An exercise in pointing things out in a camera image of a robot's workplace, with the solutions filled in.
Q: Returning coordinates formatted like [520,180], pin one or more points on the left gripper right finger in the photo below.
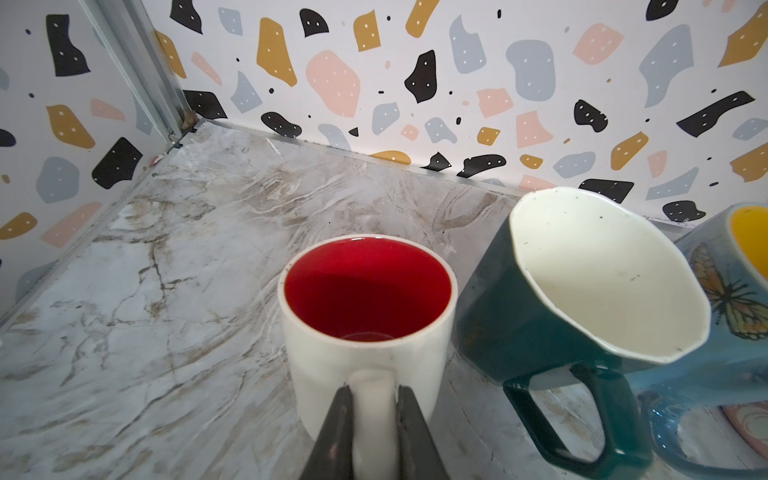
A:
[419,457]

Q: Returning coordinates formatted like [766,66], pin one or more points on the white mug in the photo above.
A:
[371,312]

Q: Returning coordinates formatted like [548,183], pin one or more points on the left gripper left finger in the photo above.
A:
[332,455]

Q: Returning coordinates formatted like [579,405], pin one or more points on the light blue butterfly mug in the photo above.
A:
[728,256]

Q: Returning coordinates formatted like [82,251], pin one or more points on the left aluminium corner post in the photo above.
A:
[128,35]

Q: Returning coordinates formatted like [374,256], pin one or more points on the dark green mug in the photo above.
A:
[574,288]

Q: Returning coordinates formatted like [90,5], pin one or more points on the pink patterned mug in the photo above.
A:
[750,421]

